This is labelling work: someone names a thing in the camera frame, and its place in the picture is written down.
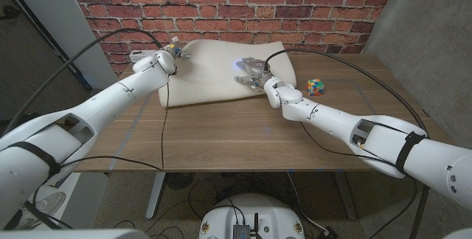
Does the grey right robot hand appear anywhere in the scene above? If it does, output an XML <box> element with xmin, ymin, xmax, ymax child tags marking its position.
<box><xmin>233</xmin><ymin>56</ymin><xmax>274</xmax><ymax>92</ymax></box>

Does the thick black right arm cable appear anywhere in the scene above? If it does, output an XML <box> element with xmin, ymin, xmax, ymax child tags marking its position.
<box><xmin>264</xmin><ymin>48</ymin><xmax>431</xmax><ymax>136</ymax></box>

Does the cream memory foam sheet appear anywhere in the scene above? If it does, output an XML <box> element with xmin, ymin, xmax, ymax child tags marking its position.
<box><xmin>157</xmin><ymin>39</ymin><xmax>298</xmax><ymax>108</ymax></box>

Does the white wall panel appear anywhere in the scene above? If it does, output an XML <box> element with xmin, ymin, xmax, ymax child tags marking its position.
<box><xmin>3</xmin><ymin>0</ymin><xmax>119</xmax><ymax>91</ymax></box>

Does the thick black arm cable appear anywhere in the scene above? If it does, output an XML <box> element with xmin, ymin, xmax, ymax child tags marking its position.
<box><xmin>264</xmin><ymin>48</ymin><xmax>431</xmax><ymax>136</ymax></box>
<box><xmin>3</xmin><ymin>27</ymin><xmax>163</xmax><ymax>133</ymax></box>

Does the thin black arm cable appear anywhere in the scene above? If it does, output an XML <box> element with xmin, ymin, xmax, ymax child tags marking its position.
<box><xmin>32</xmin><ymin>82</ymin><xmax>171</xmax><ymax>229</ymax></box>
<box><xmin>299</xmin><ymin>120</ymin><xmax>420</xmax><ymax>239</ymax></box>

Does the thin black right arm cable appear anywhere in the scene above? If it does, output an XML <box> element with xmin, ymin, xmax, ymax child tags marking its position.
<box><xmin>299</xmin><ymin>120</ymin><xmax>420</xmax><ymax>239</ymax></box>

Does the white floor cable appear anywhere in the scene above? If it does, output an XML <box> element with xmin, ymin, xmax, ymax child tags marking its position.
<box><xmin>287</xmin><ymin>172</ymin><xmax>329</xmax><ymax>235</ymax></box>

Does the grey sneaker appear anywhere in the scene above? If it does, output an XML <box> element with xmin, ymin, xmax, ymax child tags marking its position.
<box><xmin>14</xmin><ymin>191</ymin><xmax>66</xmax><ymax>231</ymax></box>

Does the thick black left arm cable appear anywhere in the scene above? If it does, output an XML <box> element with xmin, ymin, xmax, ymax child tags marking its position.
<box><xmin>3</xmin><ymin>27</ymin><xmax>163</xmax><ymax>133</ymax></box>

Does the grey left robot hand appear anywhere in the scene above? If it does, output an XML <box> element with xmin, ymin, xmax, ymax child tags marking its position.
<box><xmin>162</xmin><ymin>35</ymin><xmax>192</xmax><ymax>61</ymax></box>

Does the round black floor fan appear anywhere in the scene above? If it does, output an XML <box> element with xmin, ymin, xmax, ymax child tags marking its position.
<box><xmin>164</xmin><ymin>172</ymin><xmax>195</xmax><ymax>191</ymax></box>

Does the small silver electronics box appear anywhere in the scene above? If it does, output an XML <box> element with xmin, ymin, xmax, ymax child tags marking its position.
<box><xmin>232</xmin><ymin>224</ymin><xmax>251</xmax><ymax>239</ymax></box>

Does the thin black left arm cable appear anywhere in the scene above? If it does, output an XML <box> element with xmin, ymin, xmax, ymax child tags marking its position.
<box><xmin>32</xmin><ymin>82</ymin><xmax>171</xmax><ymax>229</ymax></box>

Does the printed brick wall backdrop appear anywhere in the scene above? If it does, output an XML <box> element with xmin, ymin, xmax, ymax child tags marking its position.
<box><xmin>60</xmin><ymin>0</ymin><xmax>401</xmax><ymax>76</ymax></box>

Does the multicolour puzzle cube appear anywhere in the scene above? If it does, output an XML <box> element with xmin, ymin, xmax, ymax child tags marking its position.
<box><xmin>305</xmin><ymin>78</ymin><xmax>325</xmax><ymax>97</ymax></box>

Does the white robot torso base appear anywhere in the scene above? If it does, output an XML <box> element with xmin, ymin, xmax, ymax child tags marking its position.
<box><xmin>198</xmin><ymin>193</ymin><xmax>306</xmax><ymax>239</ymax></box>

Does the white table leg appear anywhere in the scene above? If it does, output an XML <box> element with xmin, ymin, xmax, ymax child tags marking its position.
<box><xmin>145</xmin><ymin>172</ymin><xmax>167</xmax><ymax>221</ymax></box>

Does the dark table leg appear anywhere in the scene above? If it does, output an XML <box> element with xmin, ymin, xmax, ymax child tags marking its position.
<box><xmin>333</xmin><ymin>171</ymin><xmax>358</xmax><ymax>221</ymax></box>

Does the white power strip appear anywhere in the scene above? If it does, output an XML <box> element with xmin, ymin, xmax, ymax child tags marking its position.
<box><xmin>128</xmin><ymin>49</ymin><xmax>156</xmax><ymax>64</ymax></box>

